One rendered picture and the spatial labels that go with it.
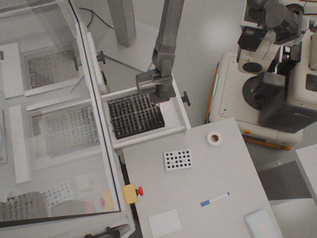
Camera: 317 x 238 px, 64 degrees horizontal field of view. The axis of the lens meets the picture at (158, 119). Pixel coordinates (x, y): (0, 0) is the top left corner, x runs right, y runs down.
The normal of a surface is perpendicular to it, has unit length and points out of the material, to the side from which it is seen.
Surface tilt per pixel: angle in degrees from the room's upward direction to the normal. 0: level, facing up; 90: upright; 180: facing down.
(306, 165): 0
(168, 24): 51
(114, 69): 0
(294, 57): 0
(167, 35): 45
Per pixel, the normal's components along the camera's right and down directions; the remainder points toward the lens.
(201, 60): 0.00, -0.33
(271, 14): 0.29, 0.50
